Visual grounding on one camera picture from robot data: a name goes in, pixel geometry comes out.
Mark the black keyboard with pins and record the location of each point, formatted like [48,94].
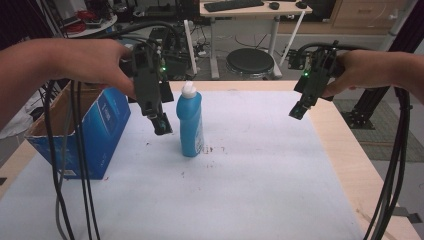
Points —
[233,4]

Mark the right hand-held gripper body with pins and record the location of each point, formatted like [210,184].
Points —
[315,83]

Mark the blue bottle with white cap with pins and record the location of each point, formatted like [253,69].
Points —
[190,126]

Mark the black computer mouse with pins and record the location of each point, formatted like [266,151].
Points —
[274,5]
[301,4]

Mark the round white table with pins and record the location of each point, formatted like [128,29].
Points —
[96,28]

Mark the blue cardboard box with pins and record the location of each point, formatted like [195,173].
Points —
[106,126]

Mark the black round stool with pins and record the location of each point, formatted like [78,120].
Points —
[250,61]

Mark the light wooden cabinet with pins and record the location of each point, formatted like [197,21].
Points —
[366,13]

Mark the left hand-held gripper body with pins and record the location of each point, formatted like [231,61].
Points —
[146,80]

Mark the white standing desk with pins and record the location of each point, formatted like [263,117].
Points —
[260,10]

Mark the person's left hand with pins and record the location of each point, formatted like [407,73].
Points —
[90,61]

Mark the black metal stand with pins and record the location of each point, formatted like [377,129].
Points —
[366,106]

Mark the person's right hand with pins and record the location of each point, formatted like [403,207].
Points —
[366,70]

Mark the white foam mat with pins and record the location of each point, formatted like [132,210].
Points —
[233,186]

